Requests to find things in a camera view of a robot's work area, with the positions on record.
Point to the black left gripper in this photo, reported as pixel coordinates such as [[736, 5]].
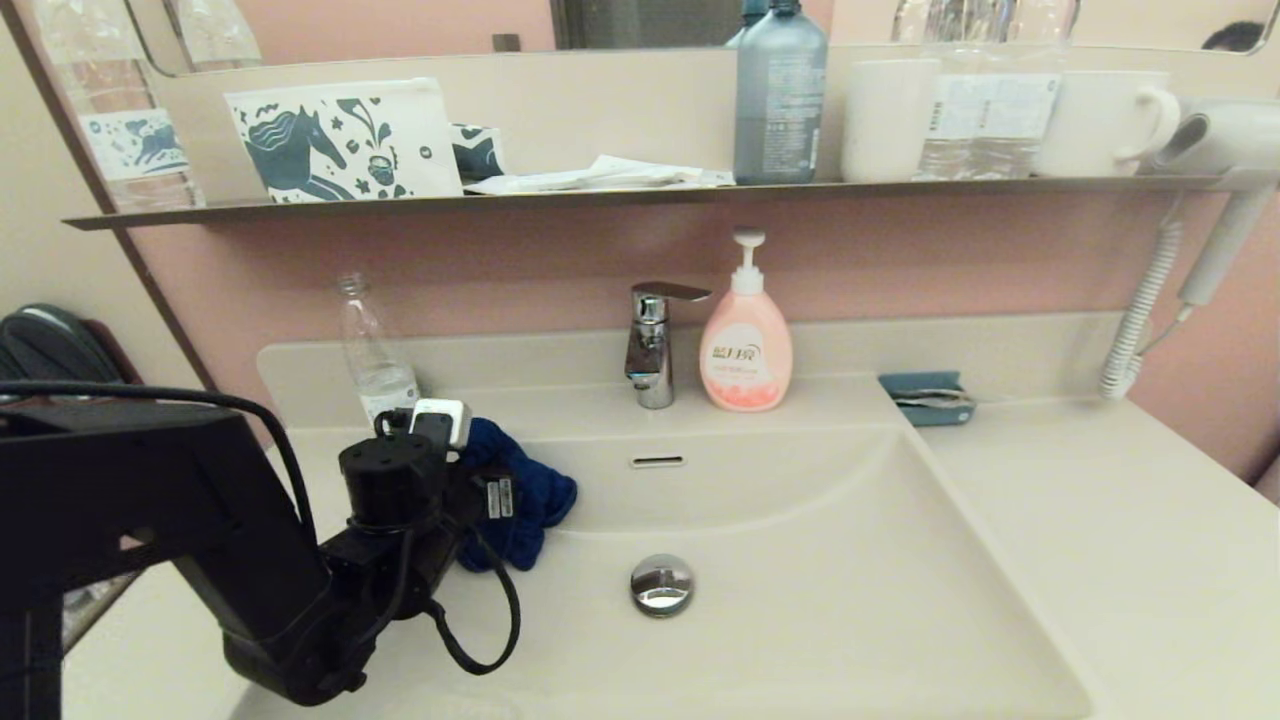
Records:
[[480, 505]]

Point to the blue terry cloth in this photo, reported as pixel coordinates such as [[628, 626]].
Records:
[[530, 490]]

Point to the chrome sink faucet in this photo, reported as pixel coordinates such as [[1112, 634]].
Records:
[[650, 350]]

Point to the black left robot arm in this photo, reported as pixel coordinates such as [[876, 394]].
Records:
[[150, 480]]

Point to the beige moulded sink basin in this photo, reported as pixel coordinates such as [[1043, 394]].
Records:
[[850, 600]]

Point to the small clear water bottle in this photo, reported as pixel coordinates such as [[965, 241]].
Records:
[[375, 360]]

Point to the chrome drain stopper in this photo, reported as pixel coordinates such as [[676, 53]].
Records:
[[662, 585]]

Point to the pink soap pump bottle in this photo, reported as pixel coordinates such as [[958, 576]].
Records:
[[745, 350]]

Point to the small blue print pouch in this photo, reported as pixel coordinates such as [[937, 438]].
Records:
[[478, 152]]

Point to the white paper packets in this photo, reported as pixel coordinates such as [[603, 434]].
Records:
[[605, 174]]

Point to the large horse print pouch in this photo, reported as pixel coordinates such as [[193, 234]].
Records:
[[345, 138]]

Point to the teal blue box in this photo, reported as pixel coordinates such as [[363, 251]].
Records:
[[920, 387]]

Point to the grey toiletry bottle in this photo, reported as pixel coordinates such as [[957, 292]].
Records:
[[780, 100]]

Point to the white hair dryer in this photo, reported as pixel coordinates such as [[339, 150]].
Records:
[[1225, 140]]

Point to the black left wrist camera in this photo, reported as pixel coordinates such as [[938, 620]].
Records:
[[395, 480]]

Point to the dark metal wall shelf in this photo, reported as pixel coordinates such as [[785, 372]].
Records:
[[600, 195]]

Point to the wall mirror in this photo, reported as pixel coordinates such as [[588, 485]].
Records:
[[400, 22]]

